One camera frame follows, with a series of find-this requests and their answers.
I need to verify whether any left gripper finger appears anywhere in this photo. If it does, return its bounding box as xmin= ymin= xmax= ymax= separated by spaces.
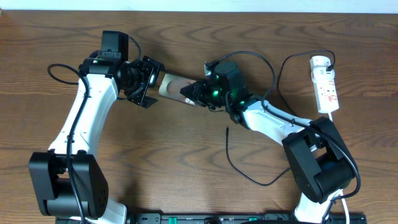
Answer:
xmin=127 ymin=94 xmax=158 ymax=108
xmin=142 ymin=55 xmax=165 ymax=73

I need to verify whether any black USB charging cable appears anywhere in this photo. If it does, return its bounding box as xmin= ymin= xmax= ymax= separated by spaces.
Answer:
xmin=225 ymin=49 xmax=336 ymax=187

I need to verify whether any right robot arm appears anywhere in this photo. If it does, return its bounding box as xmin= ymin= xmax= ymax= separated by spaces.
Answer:
xmin=180 ymin=62 xmax=361 ymax=223

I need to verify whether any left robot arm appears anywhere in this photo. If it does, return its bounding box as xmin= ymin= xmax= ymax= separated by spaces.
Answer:
xmin=29 ymin=51 xmax=165 ymax=223

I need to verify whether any white USB charger adapter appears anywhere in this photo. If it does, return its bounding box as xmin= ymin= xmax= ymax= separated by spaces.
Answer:
xmin=310 ymin=55 xmax=331 ymax=70

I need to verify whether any white power strip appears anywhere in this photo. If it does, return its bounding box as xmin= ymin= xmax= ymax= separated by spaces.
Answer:
xmin=311 ymin=67 xmax=339 ymax=114

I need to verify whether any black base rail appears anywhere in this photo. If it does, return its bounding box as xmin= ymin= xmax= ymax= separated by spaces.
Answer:
xmin=124 ymin=212 xmax=368 ymax=224

